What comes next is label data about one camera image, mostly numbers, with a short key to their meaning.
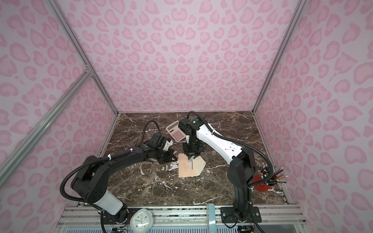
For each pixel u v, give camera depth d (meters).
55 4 0.68
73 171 0.41
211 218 0.69
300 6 0.70
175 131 1.04
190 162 0.91
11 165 0.51
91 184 0.45
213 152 0.95
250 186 0.52
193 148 0.68
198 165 0.90
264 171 0.70
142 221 0.69
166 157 0.77
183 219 0.72
